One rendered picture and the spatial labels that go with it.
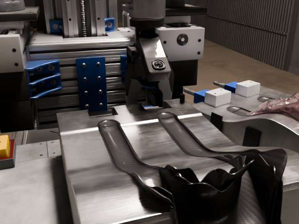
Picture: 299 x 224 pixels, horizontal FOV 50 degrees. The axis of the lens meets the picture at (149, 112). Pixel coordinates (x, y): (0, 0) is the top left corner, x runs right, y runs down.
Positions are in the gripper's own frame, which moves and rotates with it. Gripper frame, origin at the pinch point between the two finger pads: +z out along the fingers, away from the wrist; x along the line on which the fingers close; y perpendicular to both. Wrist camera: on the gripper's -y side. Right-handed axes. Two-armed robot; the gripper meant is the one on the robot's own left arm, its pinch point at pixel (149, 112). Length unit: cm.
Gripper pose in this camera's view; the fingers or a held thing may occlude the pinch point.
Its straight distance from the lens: 72.8
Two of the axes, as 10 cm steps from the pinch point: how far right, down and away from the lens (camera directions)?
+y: -2.5, -3.7, 8.9
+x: -9.7, 1.0, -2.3
